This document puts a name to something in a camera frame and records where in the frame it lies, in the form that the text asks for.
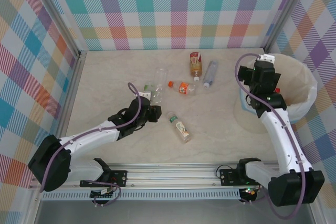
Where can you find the tea bottle red gold label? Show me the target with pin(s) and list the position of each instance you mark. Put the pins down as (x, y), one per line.
(196, 64)

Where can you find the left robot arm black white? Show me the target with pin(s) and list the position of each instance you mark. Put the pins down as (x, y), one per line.
(86, 138)

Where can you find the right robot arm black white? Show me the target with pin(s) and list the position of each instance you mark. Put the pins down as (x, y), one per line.
(282, 140)

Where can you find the bin with white bag liner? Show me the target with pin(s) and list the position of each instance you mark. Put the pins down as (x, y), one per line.
(302, 82)

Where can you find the crushed clear plastic bottle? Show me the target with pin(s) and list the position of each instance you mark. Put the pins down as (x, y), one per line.
(160, 82)

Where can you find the white label bottle green neck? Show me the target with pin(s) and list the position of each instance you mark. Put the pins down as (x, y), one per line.
(181, 128)

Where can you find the clear bluish bottle white cap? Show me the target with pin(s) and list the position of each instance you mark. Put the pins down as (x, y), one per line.
(210, 73)

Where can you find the orange cap orange label bottle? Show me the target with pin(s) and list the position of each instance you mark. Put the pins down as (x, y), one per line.
(183, 88)

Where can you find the small circuit board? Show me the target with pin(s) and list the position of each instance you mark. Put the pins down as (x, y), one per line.
(249, 192)
(105, 194)

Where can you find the grey metal sheet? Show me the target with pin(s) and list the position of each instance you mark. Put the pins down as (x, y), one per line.
(170, 212)

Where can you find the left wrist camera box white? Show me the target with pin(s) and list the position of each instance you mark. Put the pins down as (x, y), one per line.
(145, 94)

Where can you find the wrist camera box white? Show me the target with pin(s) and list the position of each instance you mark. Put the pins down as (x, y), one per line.
(145, 94)
(267, 58)

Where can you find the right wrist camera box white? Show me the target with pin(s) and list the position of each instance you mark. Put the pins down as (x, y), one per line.
(267, 58)

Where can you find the aluminium side rail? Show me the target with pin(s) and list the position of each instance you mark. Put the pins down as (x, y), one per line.
(74, 82)

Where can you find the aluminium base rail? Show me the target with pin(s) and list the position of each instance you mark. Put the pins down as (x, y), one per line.
(170, 175)

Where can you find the aluminium frame post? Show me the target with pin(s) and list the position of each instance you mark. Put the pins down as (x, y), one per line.
(58, 11)
(285, 11)

